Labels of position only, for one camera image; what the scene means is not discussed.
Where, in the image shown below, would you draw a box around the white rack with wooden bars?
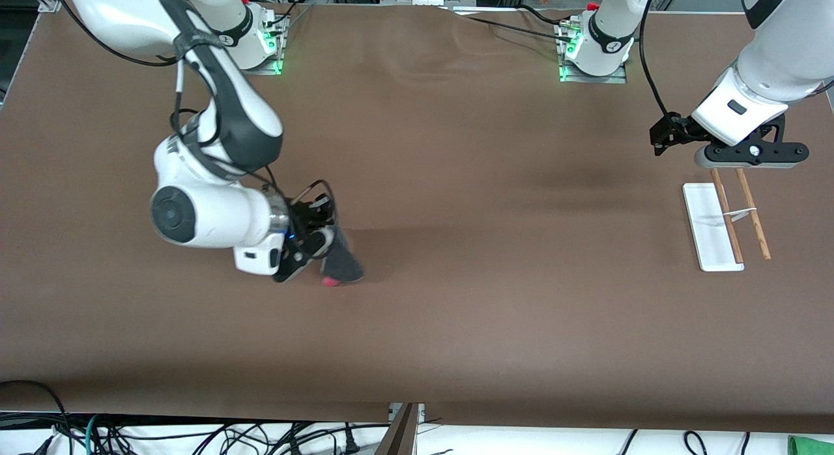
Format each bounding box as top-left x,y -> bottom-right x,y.
682,169 -> 772,272

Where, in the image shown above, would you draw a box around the brown table cover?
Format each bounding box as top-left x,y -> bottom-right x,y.
0,0 -> 834,436

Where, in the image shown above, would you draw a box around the black looped floor cable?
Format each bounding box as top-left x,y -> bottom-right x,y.
0,379 -> 74,455

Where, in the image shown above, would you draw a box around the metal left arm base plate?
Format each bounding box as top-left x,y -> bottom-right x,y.
557,18 -> 629,84

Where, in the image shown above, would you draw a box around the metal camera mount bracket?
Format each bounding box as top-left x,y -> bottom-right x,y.
377,403 -> 425,455

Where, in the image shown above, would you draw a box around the long black base cable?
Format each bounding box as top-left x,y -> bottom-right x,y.
456,13 -> 574,44

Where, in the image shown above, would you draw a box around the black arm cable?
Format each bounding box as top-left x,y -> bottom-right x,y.
639,0 -> 682,120
62,0 -> 338,263

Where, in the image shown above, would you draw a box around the short black base cable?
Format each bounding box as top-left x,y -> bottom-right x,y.
518,4 -> 577,25

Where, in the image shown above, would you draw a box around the green object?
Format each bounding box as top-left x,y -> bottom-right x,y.
787,434 -> 834,455

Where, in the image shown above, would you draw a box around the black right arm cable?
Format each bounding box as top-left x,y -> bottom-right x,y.
62,0 -> 338,263

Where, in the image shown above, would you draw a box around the black tangled floor cables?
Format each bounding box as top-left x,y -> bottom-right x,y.
98,419 -> 392,455

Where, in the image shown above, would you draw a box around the grey and pink towel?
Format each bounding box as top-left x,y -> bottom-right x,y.
319,227 -> 366,287

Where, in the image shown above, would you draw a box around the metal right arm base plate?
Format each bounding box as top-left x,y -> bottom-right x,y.
241,15 -> 289,76

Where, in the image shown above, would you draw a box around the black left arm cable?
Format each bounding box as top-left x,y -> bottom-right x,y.
639,0 -> 682,120

